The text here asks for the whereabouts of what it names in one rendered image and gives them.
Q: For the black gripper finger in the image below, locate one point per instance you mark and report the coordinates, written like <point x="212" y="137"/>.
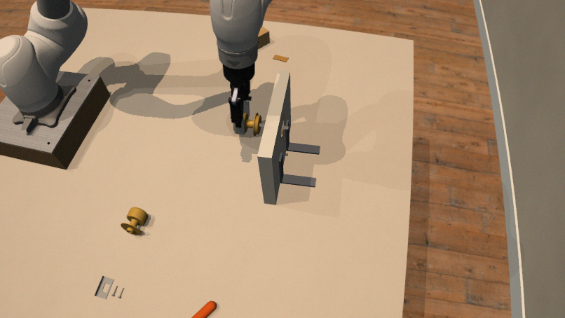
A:
<point x="246" y="104"/>
<point x="236" y="108"/>

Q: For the grey panel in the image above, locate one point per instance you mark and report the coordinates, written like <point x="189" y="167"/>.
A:
<point x="273" y="141"/>

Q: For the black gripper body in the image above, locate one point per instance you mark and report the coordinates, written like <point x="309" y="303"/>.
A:
<point x="239" y="76"/>

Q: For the brass door knob with grey square spindle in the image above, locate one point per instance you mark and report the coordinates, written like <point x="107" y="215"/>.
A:
<point x="257" y="124"/>

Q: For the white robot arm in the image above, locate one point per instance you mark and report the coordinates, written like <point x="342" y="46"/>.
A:
<point x="29" y="64"/>

